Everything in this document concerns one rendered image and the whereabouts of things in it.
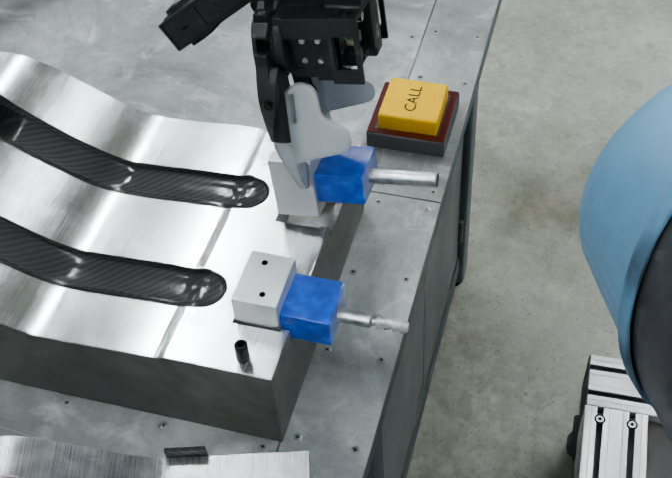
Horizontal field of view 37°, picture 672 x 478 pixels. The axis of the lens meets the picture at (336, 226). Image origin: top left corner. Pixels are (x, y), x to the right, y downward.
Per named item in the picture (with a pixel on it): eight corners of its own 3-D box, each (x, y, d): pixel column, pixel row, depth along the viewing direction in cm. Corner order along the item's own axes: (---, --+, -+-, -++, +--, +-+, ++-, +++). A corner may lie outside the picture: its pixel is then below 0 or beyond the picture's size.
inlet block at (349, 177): (446, 188, 84) (441, 133, 80) (433, 226, 80) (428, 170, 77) (297, 178, 88) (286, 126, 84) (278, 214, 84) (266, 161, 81)
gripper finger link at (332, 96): (380, 147, 83) (358, 65, 76) (312, 145, 85) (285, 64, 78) (388, 120, 85) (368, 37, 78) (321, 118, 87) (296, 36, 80)
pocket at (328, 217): (346, 214, 90) (344, 185, 87) (330, 259, 87) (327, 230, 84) (297, 206, 91) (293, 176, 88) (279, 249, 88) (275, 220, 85)
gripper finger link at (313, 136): (350, 205, 77) (341, 88, 73) (277, 201, 78) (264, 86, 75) (362, 189, 79) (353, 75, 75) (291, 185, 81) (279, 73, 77)
